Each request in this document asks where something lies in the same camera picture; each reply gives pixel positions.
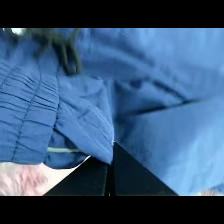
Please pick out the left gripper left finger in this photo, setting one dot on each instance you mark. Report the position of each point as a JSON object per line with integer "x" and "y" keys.
{"x": 86, "y": 180}

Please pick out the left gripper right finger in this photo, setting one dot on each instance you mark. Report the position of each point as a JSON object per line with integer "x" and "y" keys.
{"x": 133, "y": 180}

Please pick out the blue pants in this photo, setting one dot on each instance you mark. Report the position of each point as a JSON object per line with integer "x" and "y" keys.
{"x": 166, "y": 66}

